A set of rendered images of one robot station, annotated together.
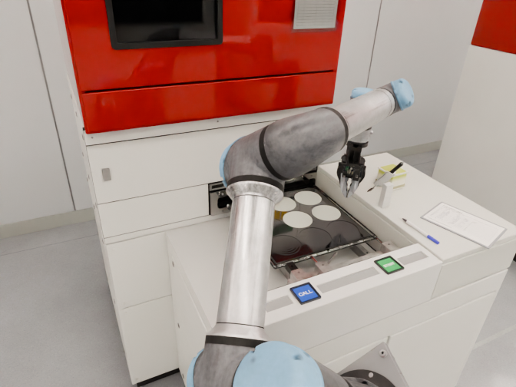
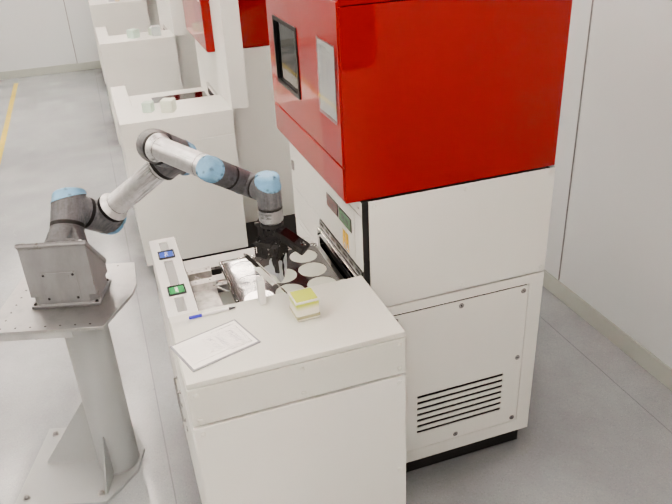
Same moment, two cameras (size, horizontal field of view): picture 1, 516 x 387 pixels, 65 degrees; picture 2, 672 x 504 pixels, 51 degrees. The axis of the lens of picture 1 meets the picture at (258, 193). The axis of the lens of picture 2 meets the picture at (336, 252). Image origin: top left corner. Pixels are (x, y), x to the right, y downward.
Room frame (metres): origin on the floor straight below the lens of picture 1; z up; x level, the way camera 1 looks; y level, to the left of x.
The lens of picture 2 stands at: (1.65, -2.17, 2.10)
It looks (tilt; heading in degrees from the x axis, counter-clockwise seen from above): 28 degrees down; 99
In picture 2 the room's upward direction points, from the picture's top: 3 degrees counter-clockwise
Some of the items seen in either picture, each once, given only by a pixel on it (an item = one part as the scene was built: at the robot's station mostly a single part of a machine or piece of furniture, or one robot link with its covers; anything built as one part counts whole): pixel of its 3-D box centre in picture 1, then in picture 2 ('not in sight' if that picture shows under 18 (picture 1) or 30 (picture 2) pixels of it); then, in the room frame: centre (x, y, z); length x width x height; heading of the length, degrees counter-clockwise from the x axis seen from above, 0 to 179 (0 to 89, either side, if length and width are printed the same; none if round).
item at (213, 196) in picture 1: (265, 192); (338, 262); (1.31, -0.03, 0.89); 0.44 x 0.02 x 0.10; 117
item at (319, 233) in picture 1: (297, 219); (282, 276); (1.13, -0.14, 0.90); 0.34 x 0.34 x 0.01; 27
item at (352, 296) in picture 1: (346, 299); (174, 290); (0.78, -0.24, 0.89); 0.55 x 0.09 x 0.14; 117
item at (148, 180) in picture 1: (219, 168); (324, 211); (1.25, 0.14, 1.02); 0.82 x 0.03 x 0.40; 117
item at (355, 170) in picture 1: (353, 158); (271, 238); (1.15, -0.29, 1.12); 0.09 x 0.08 x 0.12; 167
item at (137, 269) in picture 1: (195, 252); (408, 328); (1.55, 0.29, 0.41); 0.82 x 0.71 x 0.82; 117
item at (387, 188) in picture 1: (383, 186); (265, 282); (1.15, -0.41, 1.03); 0.06 x 0.04 x 0.13; 27
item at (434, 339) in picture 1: (318, 335); (271, 408); (1.08, -0.26, 0.41); 0.97 x 0.64 x 0.82; 117
